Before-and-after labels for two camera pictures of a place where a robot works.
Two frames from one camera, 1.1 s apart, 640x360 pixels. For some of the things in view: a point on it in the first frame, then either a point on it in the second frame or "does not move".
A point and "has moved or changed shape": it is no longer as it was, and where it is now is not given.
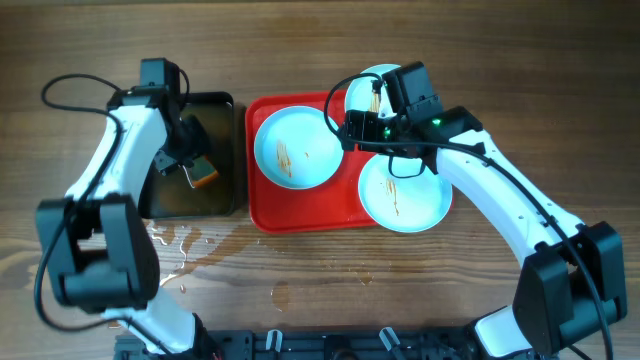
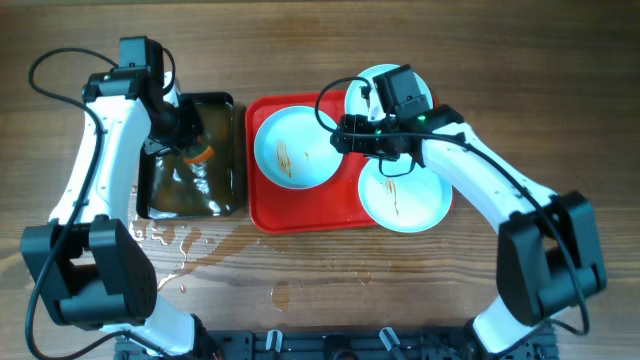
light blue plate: (296, 148) does not move
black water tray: (172, 195) does not move
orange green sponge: (202, 171) has moved or changed shape
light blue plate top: (360, 94) does not move
